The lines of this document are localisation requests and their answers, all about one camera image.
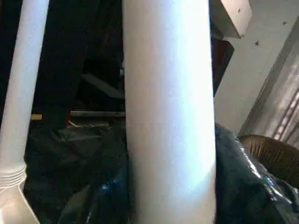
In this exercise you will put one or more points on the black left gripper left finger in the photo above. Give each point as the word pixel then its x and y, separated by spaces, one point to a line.
pixel 107 200

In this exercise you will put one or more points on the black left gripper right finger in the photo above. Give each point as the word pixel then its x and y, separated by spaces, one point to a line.
pixel 245 191

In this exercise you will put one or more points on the white plastic table top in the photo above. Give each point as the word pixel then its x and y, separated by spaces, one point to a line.
pixel 14 205

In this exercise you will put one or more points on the white plastic table leg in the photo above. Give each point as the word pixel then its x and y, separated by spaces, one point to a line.
pixel 21 93
pixel 168 105

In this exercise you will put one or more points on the small tan label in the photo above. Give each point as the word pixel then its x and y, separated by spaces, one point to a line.
pixel 36 116

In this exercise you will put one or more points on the beige hanging box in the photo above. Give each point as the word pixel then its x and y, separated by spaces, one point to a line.
pixel 238 18

